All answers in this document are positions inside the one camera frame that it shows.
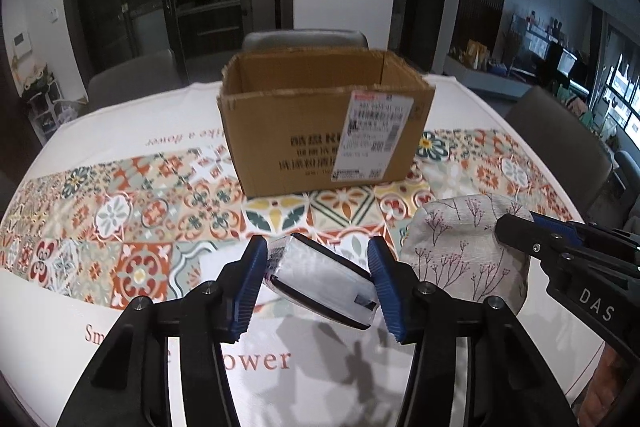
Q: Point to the white wall intercom panel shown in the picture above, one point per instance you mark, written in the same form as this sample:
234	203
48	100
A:
21	44

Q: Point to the computer monitor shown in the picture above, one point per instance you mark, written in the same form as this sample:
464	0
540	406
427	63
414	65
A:
567	62

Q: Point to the tile patterned tablecloth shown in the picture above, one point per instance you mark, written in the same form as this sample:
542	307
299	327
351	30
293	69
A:
125	207

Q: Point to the brown cardboard box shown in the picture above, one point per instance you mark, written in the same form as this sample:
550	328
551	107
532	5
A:
290	137

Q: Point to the cluttered storage rack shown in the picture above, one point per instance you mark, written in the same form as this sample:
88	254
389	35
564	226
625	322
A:
47	107

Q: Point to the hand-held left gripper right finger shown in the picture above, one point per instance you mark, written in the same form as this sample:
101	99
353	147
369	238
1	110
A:
387	297

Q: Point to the white sideboard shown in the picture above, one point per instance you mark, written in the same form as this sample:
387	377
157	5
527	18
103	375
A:
485	79

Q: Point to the pink cartoon tissue pack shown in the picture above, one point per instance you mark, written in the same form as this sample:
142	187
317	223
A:
325	282

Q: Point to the grey dining chair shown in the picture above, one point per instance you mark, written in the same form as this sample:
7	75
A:
555	142
135	77
305	39

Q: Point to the grey floral fabric pouch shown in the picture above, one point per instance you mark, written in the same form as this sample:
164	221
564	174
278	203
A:
455	247

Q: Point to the colourful clothes pile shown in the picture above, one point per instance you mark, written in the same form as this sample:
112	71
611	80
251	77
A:
580	107

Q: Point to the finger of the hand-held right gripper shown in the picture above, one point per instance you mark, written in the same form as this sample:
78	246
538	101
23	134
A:
520	234
555	224

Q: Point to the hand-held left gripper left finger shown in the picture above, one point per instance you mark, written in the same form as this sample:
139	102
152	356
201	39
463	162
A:
247	287

